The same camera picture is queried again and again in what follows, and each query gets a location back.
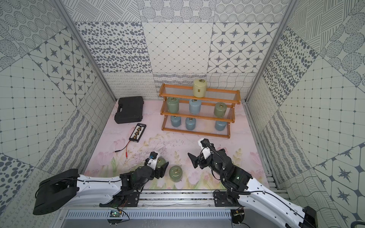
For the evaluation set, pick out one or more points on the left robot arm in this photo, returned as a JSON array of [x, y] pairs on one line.
[[72, 188]]

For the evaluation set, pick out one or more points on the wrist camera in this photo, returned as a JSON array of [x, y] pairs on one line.
[[206, 153], [152, 160]]

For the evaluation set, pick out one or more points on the black plastic tool case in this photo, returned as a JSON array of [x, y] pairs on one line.
[[130, 110]]

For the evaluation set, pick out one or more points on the floral pink table mat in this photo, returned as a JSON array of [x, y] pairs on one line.
[[174, 147]]

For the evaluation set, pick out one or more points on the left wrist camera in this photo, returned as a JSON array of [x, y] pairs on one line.
[[152, 160]]

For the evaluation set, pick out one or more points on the aluminium mounting rail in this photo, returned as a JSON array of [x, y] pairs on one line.
[[147, 198]]

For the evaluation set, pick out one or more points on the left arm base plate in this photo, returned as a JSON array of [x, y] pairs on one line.
[[130, 200]]

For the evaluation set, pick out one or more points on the blue canister middle centre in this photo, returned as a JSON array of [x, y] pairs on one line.
[[195, 106]]

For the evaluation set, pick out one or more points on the red black test lead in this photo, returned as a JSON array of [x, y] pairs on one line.
[[122, 148]]

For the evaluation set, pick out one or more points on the black battery holder tray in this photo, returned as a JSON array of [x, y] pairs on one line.
[[137, 132]]

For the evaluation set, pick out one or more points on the green circuit board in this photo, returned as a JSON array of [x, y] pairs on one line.
[[114, 217]]

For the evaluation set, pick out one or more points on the cream yellow canister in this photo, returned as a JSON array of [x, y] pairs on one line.
[[199, 88]]

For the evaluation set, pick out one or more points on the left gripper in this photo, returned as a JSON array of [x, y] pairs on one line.
[[157, 171]]

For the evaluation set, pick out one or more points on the blue canister bottom left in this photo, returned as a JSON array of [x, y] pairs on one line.
[[176, 121]]

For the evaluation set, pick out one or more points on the black connector module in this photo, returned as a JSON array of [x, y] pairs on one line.
[[237, 215]]

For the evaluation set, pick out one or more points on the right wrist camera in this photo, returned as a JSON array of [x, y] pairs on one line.
[[206, 153]]

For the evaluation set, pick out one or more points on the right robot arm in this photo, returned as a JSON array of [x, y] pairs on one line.
[[242, 189]]

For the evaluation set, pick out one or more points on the blue canister bottom centre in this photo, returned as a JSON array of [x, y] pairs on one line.
[[190, 123]]

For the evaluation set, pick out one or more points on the green canister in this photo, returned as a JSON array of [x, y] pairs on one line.
[[220, 109], [173, 105], [160, 163], [176, 173]]

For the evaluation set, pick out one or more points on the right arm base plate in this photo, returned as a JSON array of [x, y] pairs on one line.
[[225, 199]]

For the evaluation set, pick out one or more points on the wooden three-tier shelf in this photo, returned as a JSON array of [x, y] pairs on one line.
[[211, 115]]

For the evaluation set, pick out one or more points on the blue canister bottom right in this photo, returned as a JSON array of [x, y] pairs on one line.
[[220, 125]]

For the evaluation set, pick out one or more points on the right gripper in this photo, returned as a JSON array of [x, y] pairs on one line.
[[195, 160]]

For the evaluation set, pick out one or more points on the blue canister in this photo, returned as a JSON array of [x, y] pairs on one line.
[[190, 123], [220, 125], [195, 106], [176, 121]]

